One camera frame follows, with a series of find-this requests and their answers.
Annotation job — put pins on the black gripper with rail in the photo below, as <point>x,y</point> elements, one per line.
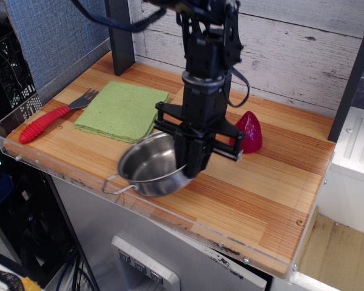
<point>199,125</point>

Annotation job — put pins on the stainless steel pot with handles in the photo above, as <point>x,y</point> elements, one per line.
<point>150,167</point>

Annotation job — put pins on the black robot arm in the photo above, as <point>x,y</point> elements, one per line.
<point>211,48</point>

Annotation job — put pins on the red strawberry-shaped toy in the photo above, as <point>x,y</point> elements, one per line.
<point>250,125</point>

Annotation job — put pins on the green folded cloth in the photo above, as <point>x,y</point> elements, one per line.
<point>122,111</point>

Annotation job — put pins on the silver toy dispenser panel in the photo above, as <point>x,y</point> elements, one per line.
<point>139,270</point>

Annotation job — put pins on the black plastic crate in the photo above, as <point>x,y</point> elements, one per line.
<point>16,83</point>

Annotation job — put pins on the clear acrylic table guard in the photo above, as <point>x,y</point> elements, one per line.
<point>255,212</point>

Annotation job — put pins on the red-handled toy fork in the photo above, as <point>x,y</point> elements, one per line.
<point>37,126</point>

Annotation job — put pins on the dark grey left post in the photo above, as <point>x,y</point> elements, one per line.
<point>120,41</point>

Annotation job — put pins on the dark grey post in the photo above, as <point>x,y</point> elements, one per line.
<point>120,41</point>
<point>348,95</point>

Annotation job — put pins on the dark grey right post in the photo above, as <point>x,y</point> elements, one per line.
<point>348,95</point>

